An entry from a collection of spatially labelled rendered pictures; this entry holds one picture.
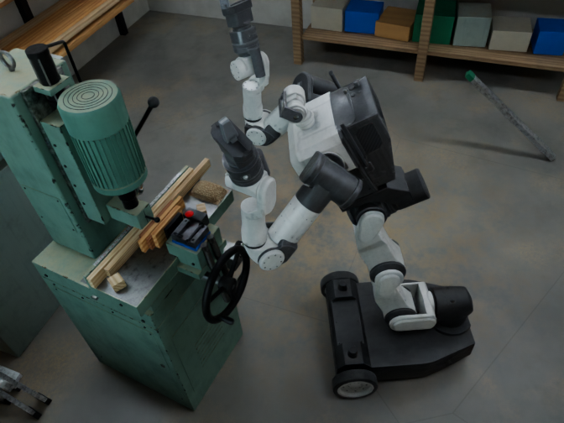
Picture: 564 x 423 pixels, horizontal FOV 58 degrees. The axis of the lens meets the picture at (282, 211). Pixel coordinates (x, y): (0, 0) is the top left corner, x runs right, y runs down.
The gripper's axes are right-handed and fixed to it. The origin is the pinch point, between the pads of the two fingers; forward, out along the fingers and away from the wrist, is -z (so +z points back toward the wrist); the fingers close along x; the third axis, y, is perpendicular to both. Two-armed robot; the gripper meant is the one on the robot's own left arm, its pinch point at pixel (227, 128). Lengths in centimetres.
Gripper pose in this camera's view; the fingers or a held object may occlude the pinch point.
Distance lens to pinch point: 111.5
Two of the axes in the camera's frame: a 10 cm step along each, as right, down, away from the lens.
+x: -6.1, -6.4, 4.6
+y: 7.7, -6.1, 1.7
